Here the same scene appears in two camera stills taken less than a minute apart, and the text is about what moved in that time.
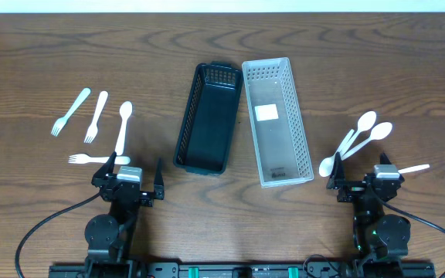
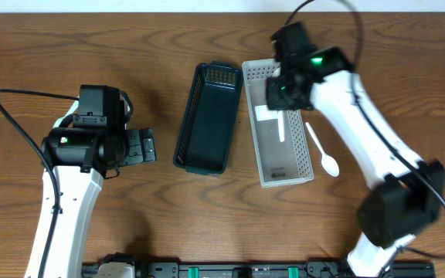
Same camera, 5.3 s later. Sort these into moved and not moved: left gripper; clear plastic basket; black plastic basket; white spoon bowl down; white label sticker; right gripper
Moved: left gripper; white spoon bowl down; right gripper
Not moved: black plastic basket; clear plastic basket; white label sticker
